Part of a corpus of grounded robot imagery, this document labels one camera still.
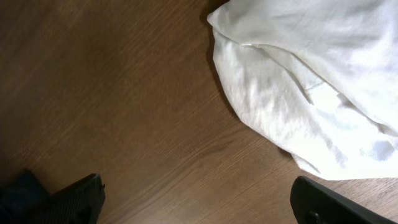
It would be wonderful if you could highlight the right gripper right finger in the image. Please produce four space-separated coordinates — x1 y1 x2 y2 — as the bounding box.
290 176 396 224

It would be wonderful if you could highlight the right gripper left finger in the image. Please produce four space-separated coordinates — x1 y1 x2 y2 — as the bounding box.
18 174 105 224

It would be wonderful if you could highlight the white t-shirt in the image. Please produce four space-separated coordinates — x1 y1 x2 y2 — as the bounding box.
207 0 397 180

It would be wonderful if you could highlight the dark green t-shirt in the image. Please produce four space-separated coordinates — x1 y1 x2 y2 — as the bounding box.
1 169 49 223

